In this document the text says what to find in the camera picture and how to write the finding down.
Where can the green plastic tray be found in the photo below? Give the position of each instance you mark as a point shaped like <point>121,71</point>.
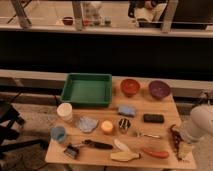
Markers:
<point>87,90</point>

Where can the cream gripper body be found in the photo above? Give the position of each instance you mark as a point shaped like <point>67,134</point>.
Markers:
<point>184,149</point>

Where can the purple bowl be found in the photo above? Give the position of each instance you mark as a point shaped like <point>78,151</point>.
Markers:
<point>159,89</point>

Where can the black binder clip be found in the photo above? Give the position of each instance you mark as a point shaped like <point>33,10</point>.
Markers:
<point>71,151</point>

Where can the white paper cup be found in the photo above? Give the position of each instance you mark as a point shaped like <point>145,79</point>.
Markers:
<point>64,110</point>

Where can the small metal cup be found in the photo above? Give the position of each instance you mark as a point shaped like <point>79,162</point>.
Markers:
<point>124,125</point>

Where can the metal spoon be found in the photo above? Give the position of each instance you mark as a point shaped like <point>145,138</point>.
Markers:
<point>139,134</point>

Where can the blue sponge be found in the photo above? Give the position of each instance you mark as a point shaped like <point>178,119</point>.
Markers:
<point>127,111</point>

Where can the black rectangular block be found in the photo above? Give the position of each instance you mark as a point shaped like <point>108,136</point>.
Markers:
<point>153,118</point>

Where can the blue plastic cup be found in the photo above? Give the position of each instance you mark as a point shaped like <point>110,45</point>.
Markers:
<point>58,134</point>

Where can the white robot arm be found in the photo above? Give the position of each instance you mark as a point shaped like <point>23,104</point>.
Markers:
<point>192,130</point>

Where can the white spatula piece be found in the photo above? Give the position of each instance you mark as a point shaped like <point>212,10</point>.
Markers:
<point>121,145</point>

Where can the background person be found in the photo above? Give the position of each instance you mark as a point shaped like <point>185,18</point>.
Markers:
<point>148,10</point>

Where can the background red bowl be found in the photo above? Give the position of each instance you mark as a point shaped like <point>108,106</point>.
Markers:
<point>67,21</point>

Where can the crumpled blue grey cloth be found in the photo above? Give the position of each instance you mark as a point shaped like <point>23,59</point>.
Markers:
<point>87,124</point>

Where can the dark red grape bunch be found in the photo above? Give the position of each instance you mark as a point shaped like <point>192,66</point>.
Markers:
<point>177,140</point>

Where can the orange carrot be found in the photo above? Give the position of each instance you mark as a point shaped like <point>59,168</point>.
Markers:
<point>157,154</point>

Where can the black handled brush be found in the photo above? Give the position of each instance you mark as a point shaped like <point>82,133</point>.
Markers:
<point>98,145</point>

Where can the orange round fruit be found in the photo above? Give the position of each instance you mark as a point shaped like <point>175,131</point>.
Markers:
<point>107,127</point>

